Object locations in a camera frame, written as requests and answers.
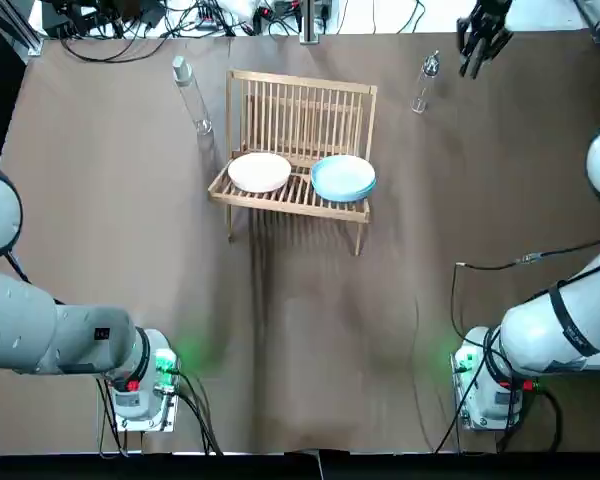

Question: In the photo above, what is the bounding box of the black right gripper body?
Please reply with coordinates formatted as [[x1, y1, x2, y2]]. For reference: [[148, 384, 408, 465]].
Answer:
[[468, 0, 512, 32]]

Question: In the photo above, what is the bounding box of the blue round plate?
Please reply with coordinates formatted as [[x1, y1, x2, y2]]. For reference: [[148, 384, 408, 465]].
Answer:
[[313, 169, 378, 204], [310, 154, 376, 200]]

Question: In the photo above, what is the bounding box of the pale round plate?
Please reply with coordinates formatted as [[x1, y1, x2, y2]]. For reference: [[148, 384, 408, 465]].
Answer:
[[227, 152, 292, 194]]

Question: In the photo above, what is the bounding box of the wooden dish rack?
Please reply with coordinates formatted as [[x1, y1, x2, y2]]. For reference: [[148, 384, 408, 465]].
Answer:
[[207, 69, 379, 257]]

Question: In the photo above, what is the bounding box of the clear bottle metal cap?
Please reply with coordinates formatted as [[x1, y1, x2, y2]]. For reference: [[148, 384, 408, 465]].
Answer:
[[410, 49, 441, 115]]

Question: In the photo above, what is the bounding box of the usb hub with plugs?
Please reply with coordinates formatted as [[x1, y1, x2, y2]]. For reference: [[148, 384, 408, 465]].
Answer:
[[194, 3, 220, 29]]

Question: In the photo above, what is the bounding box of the clear bottle grey cap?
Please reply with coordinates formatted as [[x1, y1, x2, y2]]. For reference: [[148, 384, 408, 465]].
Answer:
[[172, 55, 213, 135]]

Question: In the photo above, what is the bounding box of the aluminium post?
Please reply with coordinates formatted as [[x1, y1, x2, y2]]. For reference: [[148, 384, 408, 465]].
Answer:
[[299, 0, 326, 45]]

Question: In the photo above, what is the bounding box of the black right arm foot cable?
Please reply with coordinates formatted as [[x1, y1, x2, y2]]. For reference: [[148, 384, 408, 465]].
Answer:
[[432, 377, 565, 456]]

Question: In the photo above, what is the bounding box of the black arm foot cable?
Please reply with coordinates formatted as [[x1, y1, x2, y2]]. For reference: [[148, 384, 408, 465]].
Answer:
[[95, 369, 225, 459], [432, 377, 565, 456]]

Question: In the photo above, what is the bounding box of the black left arm foot cable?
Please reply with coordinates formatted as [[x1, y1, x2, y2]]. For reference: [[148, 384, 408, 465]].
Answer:
[[95, 369, 225, 459]]

